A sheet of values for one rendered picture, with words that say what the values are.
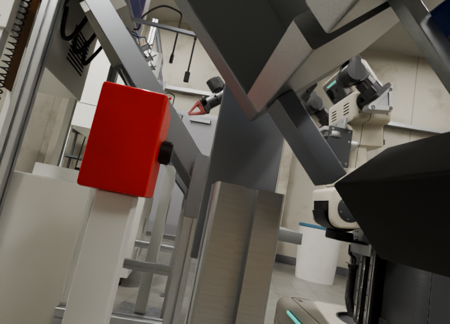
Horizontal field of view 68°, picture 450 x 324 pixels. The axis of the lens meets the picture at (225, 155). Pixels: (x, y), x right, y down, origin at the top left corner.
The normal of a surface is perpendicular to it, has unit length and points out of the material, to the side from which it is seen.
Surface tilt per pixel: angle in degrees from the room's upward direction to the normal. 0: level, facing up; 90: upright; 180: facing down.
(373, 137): 90
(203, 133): 90
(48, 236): 90
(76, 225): 90
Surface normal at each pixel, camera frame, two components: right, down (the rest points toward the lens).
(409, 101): -0.07, -0.18
